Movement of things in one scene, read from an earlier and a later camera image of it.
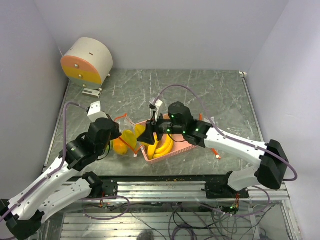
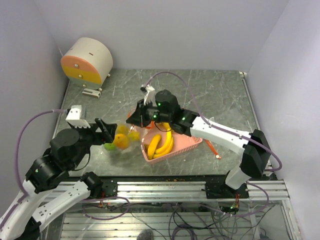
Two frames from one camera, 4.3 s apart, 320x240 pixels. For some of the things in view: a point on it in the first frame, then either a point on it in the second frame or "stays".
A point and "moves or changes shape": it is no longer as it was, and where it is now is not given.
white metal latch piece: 91,92 stays
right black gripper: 152,126 → 135,118
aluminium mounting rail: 189,191 stays
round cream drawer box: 88,62 stays
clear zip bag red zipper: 129,131 moves or changes shape
